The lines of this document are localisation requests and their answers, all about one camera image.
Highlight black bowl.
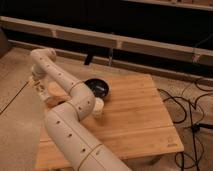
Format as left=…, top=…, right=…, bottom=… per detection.
left=85, top=78, right=109, bottom=98

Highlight white cup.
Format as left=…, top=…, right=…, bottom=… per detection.
left=92, top=98, right=104, bottom=117

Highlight wooden table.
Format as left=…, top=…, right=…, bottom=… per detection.
left=35, top=75, right=184, bottom=171

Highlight black floor cables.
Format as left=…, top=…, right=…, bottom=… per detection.
left=157, top=77, right=213, bottom=171

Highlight long wooden wall rail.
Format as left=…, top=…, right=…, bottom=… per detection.
left=0, top=16, right=213, bottom=66

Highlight tan round object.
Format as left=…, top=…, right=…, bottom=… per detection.
left=46, top=82, right=70, bottom=107

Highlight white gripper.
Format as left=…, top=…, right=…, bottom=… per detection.
left=30, top=76, right=50, bottom=102

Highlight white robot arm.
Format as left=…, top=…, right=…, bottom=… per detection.
left=30, top=48, right=131, bottom=171

